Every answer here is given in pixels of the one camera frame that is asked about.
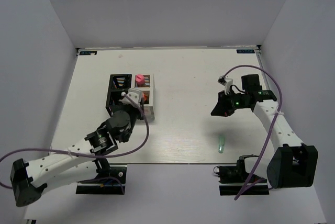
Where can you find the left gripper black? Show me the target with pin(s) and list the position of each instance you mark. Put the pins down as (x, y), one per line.
(124, 106)

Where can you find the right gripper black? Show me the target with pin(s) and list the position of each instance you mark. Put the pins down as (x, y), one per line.
(222, 108)

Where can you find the orange black highlighter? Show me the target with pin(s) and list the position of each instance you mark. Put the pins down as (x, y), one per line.
(144, 98)

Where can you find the pink capped clear tube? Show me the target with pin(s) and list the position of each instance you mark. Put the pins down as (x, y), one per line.
(140, 80)

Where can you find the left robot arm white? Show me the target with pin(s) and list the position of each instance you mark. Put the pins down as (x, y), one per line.
(31, 179)

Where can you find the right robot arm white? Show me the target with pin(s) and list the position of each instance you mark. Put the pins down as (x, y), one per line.
(293, 163)

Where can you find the black mesh organizer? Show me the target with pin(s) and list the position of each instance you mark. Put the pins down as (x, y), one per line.
(117, 83)

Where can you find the white mesh organizer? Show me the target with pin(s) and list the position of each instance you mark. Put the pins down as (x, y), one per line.
(149, 91)

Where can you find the green translucent small tube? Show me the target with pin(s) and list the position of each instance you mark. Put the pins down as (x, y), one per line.
(221, 143)

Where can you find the right blue table label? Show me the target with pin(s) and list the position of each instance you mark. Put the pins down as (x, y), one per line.
(245, 51)

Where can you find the blue table label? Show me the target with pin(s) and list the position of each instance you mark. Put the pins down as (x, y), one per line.
(88, 53)
(245, 51)

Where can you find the left blue table label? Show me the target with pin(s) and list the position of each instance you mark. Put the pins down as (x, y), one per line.
(88, 53)

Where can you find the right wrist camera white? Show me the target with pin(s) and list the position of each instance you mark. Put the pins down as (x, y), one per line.
(226, 82)

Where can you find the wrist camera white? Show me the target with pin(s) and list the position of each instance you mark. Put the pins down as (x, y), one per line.
(132, 97)
(226, 82)

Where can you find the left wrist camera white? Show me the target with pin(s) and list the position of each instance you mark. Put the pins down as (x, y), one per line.
(132, 97)

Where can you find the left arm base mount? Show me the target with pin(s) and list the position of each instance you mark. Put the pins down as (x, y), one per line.
(112, 182)

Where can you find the right aluminium table rail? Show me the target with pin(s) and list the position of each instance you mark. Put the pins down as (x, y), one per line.
(259, 58)

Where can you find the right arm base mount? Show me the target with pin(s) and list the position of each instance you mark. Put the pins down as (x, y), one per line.
(232, 177)

